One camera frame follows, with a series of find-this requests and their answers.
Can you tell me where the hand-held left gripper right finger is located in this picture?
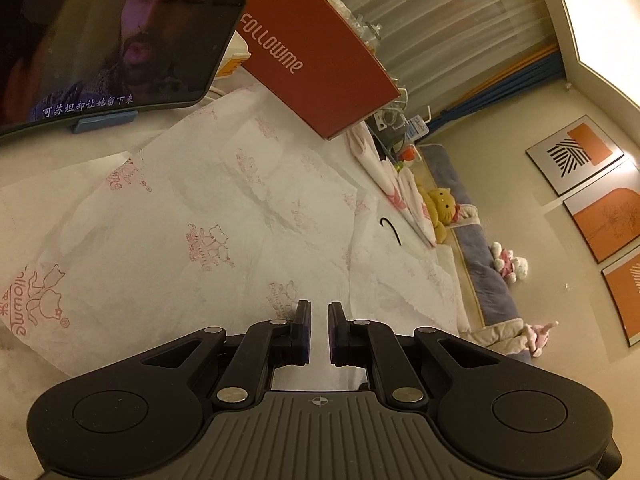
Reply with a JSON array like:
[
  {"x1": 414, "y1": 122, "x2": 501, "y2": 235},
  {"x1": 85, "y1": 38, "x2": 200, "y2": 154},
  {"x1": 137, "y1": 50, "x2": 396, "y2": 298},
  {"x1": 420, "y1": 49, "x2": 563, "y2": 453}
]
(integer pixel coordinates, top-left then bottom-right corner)
[{"x1": 328, "y1": 301, "x2": 502, "y2": 406}]

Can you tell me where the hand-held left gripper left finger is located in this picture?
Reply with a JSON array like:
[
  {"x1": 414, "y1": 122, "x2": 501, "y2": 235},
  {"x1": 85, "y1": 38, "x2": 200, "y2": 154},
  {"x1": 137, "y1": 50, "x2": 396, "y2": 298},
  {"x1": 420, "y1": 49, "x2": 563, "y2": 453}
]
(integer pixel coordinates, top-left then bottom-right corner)
[{"x1": 139, "y1": 300, "x2": 313, "y2": 406}]

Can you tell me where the black rubber ring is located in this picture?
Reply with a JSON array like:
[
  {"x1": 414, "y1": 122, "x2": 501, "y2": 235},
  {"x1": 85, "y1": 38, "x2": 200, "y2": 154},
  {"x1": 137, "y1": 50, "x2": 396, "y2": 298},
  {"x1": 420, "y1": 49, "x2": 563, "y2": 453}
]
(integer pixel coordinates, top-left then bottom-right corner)
[{"x1": 378, "y1": 216, "x2": 404, "y2": 247}]

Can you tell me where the white pink-printed shopping bag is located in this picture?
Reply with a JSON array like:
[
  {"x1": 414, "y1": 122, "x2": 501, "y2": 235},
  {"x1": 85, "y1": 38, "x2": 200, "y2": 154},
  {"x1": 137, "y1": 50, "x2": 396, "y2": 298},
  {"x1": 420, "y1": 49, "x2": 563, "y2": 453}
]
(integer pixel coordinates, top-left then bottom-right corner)
[{"x1": 0, "y1": 82, "x2": 461, "y2": 378}]

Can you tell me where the clear plastic bag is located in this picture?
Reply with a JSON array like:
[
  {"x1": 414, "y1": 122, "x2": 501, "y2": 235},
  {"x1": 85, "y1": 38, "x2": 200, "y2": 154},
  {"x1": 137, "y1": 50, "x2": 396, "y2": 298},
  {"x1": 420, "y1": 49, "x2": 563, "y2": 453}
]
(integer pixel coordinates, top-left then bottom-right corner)
[{"x1": 295, "y1": 0, "x2": 386, "y2": 53}]

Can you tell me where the small folded pink-print cloth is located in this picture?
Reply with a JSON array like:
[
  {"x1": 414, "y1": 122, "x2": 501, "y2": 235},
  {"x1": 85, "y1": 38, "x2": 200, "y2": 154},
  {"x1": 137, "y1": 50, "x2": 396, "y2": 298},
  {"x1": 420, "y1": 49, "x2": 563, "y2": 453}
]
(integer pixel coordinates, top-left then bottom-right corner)
[{"x1": 392, "y1": 167, "x2": 440, "y2": 247}]

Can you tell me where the beige back cushion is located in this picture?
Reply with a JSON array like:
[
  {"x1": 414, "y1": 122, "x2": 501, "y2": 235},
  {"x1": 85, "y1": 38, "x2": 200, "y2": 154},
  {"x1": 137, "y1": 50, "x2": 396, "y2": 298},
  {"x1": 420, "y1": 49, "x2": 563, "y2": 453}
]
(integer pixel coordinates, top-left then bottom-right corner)
[{"x1": 460, "y1": 317, "x2": 532, "y2": 362}]

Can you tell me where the grey-blue sofa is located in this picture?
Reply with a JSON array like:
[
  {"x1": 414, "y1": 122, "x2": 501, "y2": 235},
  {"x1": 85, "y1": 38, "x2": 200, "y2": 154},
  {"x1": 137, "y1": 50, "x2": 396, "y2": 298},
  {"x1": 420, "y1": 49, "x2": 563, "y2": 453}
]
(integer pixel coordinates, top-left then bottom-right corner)
[{"x1": 415, "y1": 142, "x2": 536, "y2": 363}]

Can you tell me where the yellow plush cat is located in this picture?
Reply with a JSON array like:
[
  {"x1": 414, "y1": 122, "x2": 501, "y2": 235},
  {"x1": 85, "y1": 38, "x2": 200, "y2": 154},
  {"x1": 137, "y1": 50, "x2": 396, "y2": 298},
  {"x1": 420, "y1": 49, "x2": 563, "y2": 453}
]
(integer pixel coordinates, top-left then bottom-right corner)
[{"x1": 417, "y1": 186, "x2": 462, "y2": 243}]

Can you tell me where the large folded pink-print cloth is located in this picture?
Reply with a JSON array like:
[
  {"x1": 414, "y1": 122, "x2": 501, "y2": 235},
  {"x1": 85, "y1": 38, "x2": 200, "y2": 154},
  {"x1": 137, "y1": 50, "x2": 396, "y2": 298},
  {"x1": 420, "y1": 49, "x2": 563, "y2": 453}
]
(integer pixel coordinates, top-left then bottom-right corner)
[{"x1": 347, "y1": 122, "x2": 416, "y2": 206}]

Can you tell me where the white plush bear pair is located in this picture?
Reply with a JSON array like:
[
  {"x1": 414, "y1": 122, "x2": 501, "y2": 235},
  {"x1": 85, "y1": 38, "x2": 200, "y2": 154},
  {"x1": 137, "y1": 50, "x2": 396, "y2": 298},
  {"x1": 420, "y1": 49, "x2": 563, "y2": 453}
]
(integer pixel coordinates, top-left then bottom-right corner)
[{"x1": 489, "y1": 242, "x2": 530, "y2": 285}]

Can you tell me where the orange toy in clear box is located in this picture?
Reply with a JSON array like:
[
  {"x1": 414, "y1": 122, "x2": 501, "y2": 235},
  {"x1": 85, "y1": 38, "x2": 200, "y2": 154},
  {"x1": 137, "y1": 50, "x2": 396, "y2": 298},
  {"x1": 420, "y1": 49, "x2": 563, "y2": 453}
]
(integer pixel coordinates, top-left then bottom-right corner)
[{"x1": 395, "y1": 145, "x2": 422, "y2": 168}]

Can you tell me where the pink plush rabbit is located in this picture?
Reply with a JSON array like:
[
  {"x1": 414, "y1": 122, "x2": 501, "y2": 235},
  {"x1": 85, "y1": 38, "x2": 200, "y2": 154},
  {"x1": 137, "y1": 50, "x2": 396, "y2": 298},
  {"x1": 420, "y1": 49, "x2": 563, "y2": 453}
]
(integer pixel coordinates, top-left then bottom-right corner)
[{"x1": 522, "y1": 320, "x2": 560, "y2": 358}]

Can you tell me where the milk carton with straw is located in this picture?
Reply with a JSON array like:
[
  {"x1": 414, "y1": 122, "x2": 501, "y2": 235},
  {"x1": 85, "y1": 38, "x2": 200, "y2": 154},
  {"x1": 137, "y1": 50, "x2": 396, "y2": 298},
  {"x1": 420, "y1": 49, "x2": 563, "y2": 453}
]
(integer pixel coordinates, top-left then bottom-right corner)
[{"x1": 402, "y1": 105, "x2": 432, "y2": 147}]

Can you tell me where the red cardboard box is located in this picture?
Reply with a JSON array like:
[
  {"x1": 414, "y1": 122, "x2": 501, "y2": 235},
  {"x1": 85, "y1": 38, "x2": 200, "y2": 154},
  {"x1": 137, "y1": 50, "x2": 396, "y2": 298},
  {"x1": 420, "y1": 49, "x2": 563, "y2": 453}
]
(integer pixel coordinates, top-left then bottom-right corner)
[{"x1": 190, "y1": 0, "x2": 402, "y2": 142}]

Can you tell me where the white power bank orange label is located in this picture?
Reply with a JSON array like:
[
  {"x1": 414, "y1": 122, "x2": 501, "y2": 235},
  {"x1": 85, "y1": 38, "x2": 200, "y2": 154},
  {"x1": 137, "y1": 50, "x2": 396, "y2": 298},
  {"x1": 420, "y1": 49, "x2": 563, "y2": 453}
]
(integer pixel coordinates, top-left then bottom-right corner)
[{"x1": 215, "y1": 30, "x2": 251, "y2": 81}]

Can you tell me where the blue phone stand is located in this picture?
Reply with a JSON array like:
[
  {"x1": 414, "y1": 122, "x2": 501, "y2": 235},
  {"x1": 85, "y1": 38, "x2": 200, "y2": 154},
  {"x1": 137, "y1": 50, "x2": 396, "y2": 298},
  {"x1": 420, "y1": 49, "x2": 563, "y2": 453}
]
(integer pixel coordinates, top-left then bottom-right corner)
[{"x1": 70, "y1": 109, "x2": 138, "y2": 135}]

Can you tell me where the blue curtain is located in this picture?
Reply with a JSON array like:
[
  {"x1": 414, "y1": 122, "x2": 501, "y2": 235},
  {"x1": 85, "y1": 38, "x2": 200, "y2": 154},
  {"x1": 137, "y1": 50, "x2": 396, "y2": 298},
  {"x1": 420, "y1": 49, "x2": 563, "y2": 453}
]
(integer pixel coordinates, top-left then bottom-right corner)
[{"x1": 425, "y1": 42, "x2": 563, "y2": 133}]

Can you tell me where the sheer white curtain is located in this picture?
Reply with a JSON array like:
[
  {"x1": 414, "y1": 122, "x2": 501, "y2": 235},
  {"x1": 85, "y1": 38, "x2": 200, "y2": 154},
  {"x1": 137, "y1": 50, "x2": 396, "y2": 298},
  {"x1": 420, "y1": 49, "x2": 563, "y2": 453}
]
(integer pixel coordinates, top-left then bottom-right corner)
[{"x1": 295, "y1": 0, "x2": 558, "y2": 126}]

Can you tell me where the smartphone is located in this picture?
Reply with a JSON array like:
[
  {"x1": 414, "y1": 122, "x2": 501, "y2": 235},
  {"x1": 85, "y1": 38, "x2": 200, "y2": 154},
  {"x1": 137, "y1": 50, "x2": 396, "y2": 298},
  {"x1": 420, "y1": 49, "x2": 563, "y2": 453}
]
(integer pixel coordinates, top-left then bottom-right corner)
[{"x1": 0, "y1": 0, "x2": 247, "y2": 136}]

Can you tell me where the white charging cable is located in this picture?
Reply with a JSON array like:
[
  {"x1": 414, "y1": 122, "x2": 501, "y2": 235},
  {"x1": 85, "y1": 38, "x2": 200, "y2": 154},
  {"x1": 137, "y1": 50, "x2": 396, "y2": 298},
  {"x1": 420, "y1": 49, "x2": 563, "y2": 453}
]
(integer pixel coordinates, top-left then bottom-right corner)
[{"x1": 202, "y1": 82, "x2": 236, "y2": 106}]

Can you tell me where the wall picture with white stripes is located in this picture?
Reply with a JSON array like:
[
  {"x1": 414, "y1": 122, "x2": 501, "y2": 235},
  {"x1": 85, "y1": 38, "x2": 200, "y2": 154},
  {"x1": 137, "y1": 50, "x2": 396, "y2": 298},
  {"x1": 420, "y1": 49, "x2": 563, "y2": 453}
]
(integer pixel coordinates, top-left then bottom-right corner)
[{"x1": 600, "y1": 245, "x2": 640, "y2": 348}]

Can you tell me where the wall picture with orange arch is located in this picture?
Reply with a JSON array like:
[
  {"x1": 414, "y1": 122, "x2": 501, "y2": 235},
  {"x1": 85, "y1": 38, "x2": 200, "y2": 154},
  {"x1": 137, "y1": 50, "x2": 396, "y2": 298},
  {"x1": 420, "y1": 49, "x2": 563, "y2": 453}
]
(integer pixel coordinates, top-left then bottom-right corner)
[{"x1": 563, "y1": 159, "x2": 640, "y2": 264}]

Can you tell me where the wall picture with black stripes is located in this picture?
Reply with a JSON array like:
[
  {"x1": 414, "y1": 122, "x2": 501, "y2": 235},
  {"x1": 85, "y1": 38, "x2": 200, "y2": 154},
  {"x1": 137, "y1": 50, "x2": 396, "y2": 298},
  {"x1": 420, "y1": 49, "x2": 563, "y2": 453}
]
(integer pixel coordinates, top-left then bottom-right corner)
[{"x1": 525, "y1": 121, "x2": 626, "y2": 197}]

